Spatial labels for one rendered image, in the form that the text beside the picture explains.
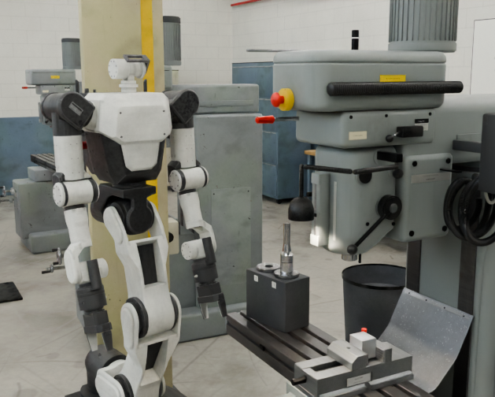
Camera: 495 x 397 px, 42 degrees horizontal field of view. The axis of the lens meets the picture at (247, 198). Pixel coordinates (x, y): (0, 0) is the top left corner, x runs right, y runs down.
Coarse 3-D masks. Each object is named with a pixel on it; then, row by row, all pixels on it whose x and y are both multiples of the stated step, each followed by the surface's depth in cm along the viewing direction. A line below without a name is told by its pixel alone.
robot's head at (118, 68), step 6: (114, 60) 214; (120, 60) 215; (114, 66) 215; (120, 66) 214; (126, 66) 215; (132, 66) 218; (138, 66) 219; (114, 72) 215; (120, 72) 215; (126, 72) 216; (132, 72) 218; (138, 72) 220; (114, 78) 216; (120, 78) 217; (126, 78) 218; (132, 78) 219; (120, 84) 218; (126, 84) 217; (132, 84) 218
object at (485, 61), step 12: (480, 24) 667; (492, 24) 654; (480, 36) 669; (492, 36) 656; (480, 48) 670; (492, 48) 657; (480, 60) 671; (492, 60) 658; (480, 72) 673; (492, 72) 660; (480, 84) 674; (492, 84) 661
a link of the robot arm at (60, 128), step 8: (48, 96) 212; (56, 96) 207; (48, 104) 209; (56, 104) 204; (48, 112) 210; (56, 112) 205; (56, 120) 206; (64, 120) 207; (56, 128) 207; (64, 128) 206; (72, 128) 207
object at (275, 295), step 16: (256, 272) 240; (272, 272) 239; (256, 288) 241; (272, 288) 233; (288, 288) 229; (304, 288) 234; (256, 304) 242; (272, 304) 234; (288, 304) 230; (304, 304) 235; (256, 320) 243; (272, 320) 235; (288, 320) 231; (304, 320) 236
